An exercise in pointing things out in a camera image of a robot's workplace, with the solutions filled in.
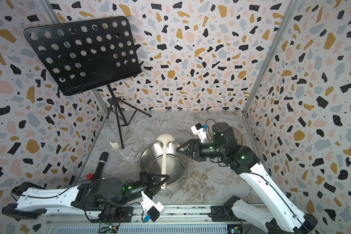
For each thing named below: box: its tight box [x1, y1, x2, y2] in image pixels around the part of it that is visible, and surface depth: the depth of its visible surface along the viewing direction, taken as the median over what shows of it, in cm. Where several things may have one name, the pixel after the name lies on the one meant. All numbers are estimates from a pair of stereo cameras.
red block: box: [86, 173, 95, 180], surface depth 86 cm
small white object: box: [109, 141, 120, 150], surface depth 100 cm
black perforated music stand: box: [23, 16, 152, 149], surface depth 66 cm
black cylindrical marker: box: [94, 151, 109, 181], surface depth 92 cm
